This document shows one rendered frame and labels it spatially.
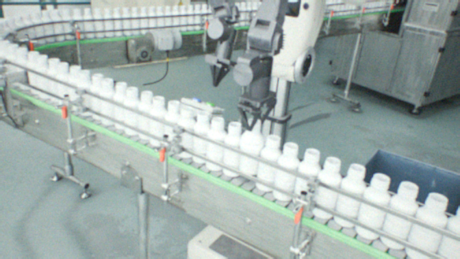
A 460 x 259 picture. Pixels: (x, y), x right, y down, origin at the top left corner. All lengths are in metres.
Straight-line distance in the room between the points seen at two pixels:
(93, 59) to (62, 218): 0.99
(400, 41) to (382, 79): 0.44
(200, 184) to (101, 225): 1.47
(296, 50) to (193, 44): 1.46
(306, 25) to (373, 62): 3.39
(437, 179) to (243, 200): 0.78
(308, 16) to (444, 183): 0.78
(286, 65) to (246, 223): 0.73
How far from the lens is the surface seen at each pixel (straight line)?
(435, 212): 1.05
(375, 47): 4.98
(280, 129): 1.85
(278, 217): 1.18
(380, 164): 1.72
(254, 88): 1.09
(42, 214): 2.87
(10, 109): 1.88
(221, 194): 1.26
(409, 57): 4.79
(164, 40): 2.71
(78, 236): 2.64
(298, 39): 1.67
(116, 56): 2.77
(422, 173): 1.70
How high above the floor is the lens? 1.67
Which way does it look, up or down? 26 degrees down
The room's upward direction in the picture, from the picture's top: 5 degrees clockwise
